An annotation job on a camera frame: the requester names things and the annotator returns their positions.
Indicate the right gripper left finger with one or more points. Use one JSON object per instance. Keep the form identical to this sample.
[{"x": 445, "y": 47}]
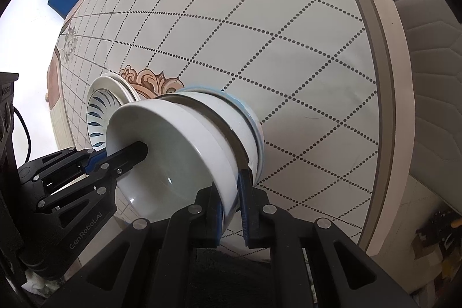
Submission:
[{"x": 195, "y": 226}]

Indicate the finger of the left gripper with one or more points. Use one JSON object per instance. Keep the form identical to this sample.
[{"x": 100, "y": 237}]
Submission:
[{"x": 108, "y": 169}]

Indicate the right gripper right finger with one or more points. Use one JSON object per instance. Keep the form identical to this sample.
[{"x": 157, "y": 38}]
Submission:
[{"x": 268, "y": 226}]

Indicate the white bowl red roses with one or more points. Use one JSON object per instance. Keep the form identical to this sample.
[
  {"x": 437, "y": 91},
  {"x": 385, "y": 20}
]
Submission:
[{"x": 186, "y": 153}]

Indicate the polka dot bowl blue rim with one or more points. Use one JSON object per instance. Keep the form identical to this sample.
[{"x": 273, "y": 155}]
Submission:
[{"x": 241, "y": 119}]

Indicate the white bowl black rim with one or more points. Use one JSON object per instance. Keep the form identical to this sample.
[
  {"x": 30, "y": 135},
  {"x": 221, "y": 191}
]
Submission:
[{"x": 221, "y": 130}]

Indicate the white plate grey scroll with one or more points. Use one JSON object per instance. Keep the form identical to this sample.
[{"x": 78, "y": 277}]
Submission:
[{"x": 116, "y": 85}]

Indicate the patterned tablecloth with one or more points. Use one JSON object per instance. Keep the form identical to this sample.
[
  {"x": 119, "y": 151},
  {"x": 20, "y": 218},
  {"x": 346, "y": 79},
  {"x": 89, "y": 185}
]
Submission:
[{"x": 330, "y": 81}]

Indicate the grey quilted chair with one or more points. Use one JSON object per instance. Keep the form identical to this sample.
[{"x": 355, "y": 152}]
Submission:
[{"x": 433, "y": 36}]

